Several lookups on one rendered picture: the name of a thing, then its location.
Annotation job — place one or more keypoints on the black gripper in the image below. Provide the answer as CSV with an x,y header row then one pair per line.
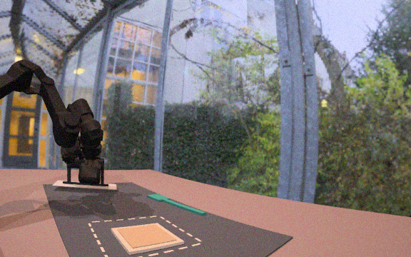
x,y
89,172

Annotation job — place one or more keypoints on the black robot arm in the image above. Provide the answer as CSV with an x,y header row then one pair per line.
x,y
67,122

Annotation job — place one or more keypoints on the cream square tile with dark grey centre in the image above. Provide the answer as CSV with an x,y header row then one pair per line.
x,y
149,237

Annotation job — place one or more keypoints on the grey flat mat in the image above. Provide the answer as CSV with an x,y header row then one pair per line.
x,y
74,208

